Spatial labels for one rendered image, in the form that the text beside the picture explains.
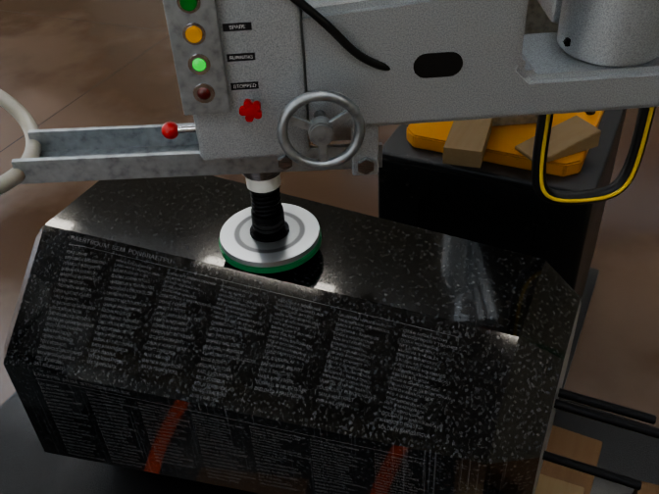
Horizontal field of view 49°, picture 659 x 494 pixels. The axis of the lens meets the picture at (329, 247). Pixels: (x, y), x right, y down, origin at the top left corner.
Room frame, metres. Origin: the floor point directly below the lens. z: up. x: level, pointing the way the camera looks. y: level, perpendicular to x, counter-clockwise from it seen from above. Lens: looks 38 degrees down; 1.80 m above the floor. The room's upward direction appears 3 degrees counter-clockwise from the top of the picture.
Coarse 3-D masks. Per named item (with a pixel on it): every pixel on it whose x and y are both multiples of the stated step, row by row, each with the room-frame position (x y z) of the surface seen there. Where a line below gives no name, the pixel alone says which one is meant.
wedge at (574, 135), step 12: (576, 120) 1.74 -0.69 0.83; (552, 132) 1.71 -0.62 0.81; (564, 132) 1.70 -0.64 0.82; (576, 132) 1.68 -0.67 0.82; (588, 132) 1.67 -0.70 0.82; (600, 132) 1.67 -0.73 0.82; (528, 144) 1.68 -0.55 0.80; (552, 144) 1.66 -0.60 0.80; (564, 144) 1.65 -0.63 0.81; (576, 144) 1.64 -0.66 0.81; (588, 144) 1.66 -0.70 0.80; (528, 156) 1.63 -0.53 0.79; (552, 156) 1.61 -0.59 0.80; (564, 156) 1.63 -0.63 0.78
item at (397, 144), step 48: (384, 144) 1.82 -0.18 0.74; (384, 192) 1.77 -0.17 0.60; (432, 192) 1.70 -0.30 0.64; (480, 192) 1.64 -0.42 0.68; (528, 192) 1.58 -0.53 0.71; (480, 240) 1.64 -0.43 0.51; (528, 240) 1.58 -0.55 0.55; (576, 240) 1.51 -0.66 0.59; (576, 288) 1.56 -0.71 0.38; (576, 336) 1.71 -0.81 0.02
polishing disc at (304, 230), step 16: (288, 208) 1.33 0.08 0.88; (224, 224) 1.28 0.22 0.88; (240, 224) 1.27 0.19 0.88; (288, 224) 1.26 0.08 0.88; (304, 224) 1.26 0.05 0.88; (224, 240) 1.22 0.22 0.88; (240, 240) 1.22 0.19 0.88; (288, 240) 1.21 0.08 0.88; (304, 240) 1.21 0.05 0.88; (240, 256) 1.17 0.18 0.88; (256, 256) 1.16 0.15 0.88; (272, 256) 1.16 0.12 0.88; (288, 256) 1.16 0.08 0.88
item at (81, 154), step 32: (64, 128) 1.30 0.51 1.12; (96, 128) 1.29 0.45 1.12; (128, 128) 1.29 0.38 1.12; (160, 128) 1.29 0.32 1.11; (32, 160) 1.18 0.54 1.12; (64, 160) 1.18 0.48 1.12; (96, 160) 1.18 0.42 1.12; (128, 160) 1.18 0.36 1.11; (160, 160) 1.18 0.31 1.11; (192, 160) 1.18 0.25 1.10; (224, 160) 1.18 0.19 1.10; (256, 160) 1.18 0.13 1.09; (288, 160) 1.18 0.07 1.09
